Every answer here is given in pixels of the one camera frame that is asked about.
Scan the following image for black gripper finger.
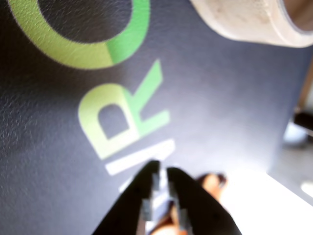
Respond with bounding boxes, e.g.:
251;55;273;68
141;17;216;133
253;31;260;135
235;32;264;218
166;166;243;235
92;160;162;235

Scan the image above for dark mat with logo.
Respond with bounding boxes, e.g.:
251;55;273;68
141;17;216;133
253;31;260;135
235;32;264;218
0;0;311;235

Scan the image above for orange octopus plush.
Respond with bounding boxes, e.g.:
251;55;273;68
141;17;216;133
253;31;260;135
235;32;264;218
144;172;228;235

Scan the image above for black blurry stand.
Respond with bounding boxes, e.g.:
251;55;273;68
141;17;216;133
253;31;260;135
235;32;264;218
292;107;313;147

